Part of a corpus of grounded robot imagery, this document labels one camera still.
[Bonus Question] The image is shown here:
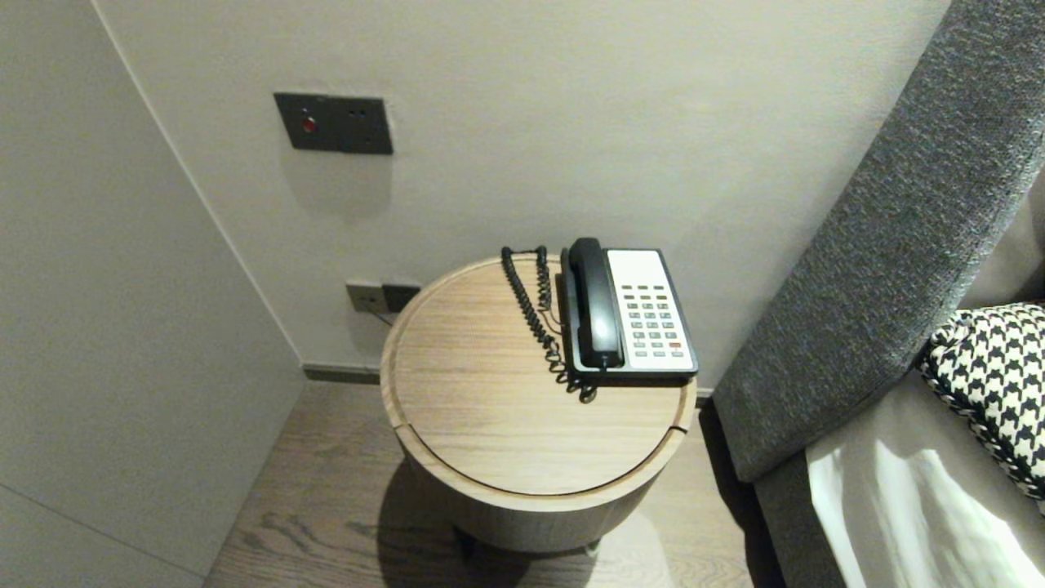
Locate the grey fabric bed frame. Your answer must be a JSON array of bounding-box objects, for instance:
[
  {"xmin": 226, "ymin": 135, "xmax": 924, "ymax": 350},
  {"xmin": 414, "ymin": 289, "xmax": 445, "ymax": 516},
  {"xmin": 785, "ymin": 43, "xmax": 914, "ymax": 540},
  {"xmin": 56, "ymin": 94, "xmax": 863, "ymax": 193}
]
[{"xmin": 753, "ymin": 453, "xmax": 850, "ymax": 588}]

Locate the dark wall socket plate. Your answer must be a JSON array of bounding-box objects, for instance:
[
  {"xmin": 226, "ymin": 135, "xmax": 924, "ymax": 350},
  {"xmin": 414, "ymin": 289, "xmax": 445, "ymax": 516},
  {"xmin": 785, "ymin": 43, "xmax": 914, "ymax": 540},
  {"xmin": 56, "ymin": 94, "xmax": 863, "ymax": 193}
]
[{"xmin": 382, "ymin": 283, "xmax": 422, "ymax": 314}]

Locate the dark wall switch panel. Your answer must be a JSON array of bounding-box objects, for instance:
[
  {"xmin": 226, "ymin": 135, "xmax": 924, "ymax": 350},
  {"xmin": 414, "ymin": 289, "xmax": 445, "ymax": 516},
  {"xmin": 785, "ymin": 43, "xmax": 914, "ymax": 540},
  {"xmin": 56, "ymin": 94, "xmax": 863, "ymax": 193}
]
[{"xmin": 273, "ymin": 91, "xmax": 394, "ymax": 156}]

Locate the black telephone handset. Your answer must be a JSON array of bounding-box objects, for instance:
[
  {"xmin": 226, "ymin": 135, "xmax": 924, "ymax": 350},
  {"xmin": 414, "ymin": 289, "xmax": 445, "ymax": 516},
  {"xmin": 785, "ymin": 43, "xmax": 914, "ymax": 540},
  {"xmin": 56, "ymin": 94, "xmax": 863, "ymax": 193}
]
[{"xmin": 568, "ymin": 237, "xmax": 628, "ymax": 370}]

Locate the black coiled phone cord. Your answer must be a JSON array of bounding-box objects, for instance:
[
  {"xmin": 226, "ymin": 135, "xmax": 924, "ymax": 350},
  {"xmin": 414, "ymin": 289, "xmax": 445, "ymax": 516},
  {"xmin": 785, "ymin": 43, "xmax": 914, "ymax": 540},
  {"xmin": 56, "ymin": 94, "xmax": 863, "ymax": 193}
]
[{"xmin": 500, "ymin": 245, "xmax": 599, "ymax": 404}]

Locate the grey fabric headboard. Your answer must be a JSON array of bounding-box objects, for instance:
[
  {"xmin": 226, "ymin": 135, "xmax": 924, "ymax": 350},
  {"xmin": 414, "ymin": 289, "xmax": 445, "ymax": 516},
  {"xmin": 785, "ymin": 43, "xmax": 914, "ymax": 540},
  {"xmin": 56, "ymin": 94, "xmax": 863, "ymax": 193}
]
[{"xmin": 712, "ymin": 0, "xmax": 1045, "ymax": 483}]

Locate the round wooden nightstand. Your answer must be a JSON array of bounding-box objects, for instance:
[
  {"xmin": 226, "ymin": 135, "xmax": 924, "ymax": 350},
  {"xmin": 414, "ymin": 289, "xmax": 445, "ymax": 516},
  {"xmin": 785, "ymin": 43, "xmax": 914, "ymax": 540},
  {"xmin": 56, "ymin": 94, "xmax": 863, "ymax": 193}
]
[{"xmin": 380, "ymin": 255, "xmax": 700, "ymax": 556}]

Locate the curved wooden nightstand drawer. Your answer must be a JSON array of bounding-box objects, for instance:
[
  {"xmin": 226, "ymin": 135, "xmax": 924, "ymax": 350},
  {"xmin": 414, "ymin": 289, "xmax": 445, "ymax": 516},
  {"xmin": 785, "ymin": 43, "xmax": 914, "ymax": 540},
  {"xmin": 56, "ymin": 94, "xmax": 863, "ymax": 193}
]
[{"xmin": 392, "ymin": 421, "xmax": 687, "ymax": 556}]

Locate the black and white telephone base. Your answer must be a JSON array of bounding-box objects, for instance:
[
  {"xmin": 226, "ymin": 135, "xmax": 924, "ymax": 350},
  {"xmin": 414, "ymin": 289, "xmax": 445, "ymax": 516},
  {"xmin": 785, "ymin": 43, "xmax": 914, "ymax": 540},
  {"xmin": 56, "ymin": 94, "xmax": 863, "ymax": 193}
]
[{"xmin": 559, "ymin": 247, "xmax": 700, "ymax": 386}]

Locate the beige wall socket plate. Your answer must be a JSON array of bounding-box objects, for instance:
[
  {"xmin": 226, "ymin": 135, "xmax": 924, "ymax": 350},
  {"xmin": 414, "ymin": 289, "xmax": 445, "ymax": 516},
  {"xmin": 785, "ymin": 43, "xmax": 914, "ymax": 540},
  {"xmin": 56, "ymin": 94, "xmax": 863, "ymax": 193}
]
[{"xmin": 345, "ymin": 282, "xmax": 386, "ymax": 314}]

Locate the white bed sheet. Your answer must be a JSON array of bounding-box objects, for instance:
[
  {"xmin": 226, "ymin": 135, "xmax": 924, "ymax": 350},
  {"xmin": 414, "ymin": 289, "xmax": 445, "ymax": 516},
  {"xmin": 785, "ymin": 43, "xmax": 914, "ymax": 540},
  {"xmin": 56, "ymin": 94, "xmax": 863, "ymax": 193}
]
[{"xmin": 807, "ymin": 167, "xmax": 1045, "ymax": 588}]

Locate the black white houndstooth pillow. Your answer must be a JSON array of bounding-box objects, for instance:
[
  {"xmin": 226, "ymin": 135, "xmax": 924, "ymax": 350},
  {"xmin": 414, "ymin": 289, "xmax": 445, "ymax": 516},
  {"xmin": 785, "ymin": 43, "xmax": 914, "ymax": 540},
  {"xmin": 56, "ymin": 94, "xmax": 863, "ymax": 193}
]
[{"xmin": 921, "ymin": 302, "xmax": 1045, "ymax": 501}]

